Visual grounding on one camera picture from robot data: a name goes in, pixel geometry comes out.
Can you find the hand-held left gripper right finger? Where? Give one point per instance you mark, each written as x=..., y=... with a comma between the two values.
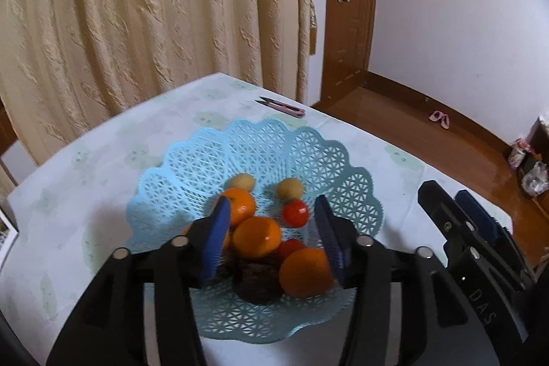
x=328, y=237

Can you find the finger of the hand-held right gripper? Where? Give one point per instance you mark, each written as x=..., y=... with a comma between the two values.
x=478, y=214
x=446, y=211

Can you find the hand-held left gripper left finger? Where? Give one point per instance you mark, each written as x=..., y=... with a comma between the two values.
x=216, y=237

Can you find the red cherry tomato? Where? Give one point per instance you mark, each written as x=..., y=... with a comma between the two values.
x=288, y=248
x=296, y=214

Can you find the medium orange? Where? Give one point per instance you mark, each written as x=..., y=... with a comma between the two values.
x=257, y=236

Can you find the large orange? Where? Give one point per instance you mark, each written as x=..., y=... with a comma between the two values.
x=305, y=272

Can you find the small yellow-brown round fruit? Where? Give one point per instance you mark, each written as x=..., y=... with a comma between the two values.
x=290, y=189
x=241, y=181

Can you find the light blue lattice fruit basket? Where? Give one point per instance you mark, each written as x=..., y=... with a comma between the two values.
x=266, y=147

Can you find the small mandarin orange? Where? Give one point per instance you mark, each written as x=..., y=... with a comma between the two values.
x=240, y=205
x=187, y=229

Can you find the clear plastic bag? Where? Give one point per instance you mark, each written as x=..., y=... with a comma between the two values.
x=535, y=179

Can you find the white and red bag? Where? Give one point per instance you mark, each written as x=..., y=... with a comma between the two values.
x=517, y=151

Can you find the pink slipper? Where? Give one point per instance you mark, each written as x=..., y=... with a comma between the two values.
x=435, y=116
x=445, y=120

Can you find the cardboard box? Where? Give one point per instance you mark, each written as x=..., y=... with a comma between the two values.
x=541, y=132

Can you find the pink thread snips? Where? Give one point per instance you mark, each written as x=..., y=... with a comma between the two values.
x=281, y=107

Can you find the white patterned tablecloth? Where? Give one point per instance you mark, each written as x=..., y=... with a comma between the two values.
x=85, y=186

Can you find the photo collage board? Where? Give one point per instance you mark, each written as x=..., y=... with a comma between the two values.
x=6, y=226

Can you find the cream curtain tassel tieback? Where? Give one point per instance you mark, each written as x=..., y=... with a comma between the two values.
x=312, y=27

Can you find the brown wooden door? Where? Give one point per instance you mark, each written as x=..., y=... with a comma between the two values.
x=349, y=6

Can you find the cream textured curtain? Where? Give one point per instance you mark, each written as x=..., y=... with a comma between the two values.
x=150, y=6

